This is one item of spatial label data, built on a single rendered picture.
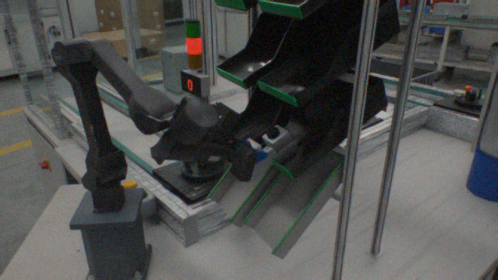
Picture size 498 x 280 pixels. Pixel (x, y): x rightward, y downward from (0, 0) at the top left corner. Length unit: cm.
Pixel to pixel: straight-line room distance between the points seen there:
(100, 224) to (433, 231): 94
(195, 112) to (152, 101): 11
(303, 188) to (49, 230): 79
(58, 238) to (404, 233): 102
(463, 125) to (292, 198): 119
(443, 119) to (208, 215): 127
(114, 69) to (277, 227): 51
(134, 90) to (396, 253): 83
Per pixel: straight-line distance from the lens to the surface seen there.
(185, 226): 112
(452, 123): 203
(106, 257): 104
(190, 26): 135
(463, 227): 139
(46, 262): 124
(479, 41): 833
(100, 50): 81
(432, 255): 124
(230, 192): 108
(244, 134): 98
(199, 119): 63
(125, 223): 96
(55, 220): 140
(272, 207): 100
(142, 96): 73
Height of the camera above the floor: 160
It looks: 26 degrees down
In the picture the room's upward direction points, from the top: straight up
